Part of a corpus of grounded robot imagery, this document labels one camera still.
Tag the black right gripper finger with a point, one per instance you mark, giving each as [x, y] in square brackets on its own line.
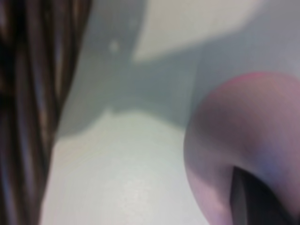
[253, 206]

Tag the pink peach with green leaf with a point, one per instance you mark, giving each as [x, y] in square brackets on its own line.
[234, 122]

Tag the dark brown woven basket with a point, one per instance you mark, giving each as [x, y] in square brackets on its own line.
[28, 105]

